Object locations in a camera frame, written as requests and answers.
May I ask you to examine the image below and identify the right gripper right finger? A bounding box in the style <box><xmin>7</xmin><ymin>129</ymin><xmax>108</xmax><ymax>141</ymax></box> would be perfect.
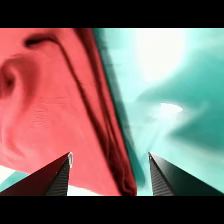
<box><xmin>147</xmin><ymin>151</ymin><xmax>224</xmax><ymax>197</ymax></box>

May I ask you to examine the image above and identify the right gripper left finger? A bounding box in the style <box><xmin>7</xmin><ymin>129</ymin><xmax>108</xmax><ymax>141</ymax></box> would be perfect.
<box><xmin>0</xmin><ymin>151</ymin><xmax>74</xmax><ymax>197</ymax></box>

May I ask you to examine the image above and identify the red T-shirt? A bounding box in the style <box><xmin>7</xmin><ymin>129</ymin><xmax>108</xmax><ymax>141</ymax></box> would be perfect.
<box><xmin>0</xmin><ymin>28</ymin><xmax>139</xmax><ymax>197</ymax></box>

